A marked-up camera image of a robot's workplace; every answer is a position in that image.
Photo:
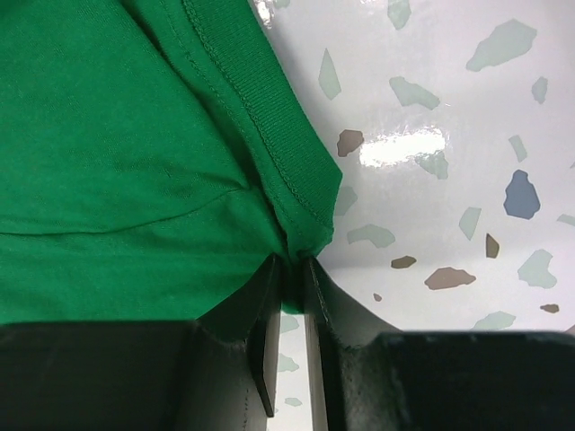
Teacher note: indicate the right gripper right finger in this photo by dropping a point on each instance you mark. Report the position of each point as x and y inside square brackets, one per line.
[365, 374]

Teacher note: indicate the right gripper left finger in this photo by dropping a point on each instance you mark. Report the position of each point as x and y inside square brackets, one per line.
[217, 372]

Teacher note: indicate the green t-shirt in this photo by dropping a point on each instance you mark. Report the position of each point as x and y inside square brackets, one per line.
[153, 155]

